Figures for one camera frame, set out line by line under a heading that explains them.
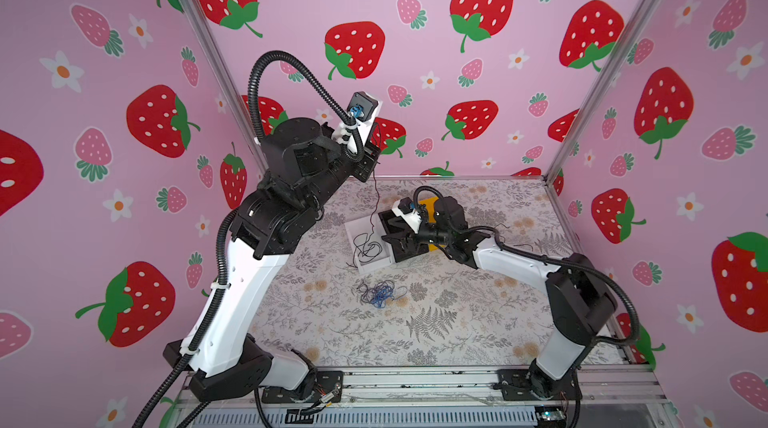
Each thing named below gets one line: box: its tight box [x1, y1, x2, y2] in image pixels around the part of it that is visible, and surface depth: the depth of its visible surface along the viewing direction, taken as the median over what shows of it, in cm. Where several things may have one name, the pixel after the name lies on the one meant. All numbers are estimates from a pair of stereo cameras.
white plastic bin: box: [344, 214, 395, 274], surface depth 99 cm
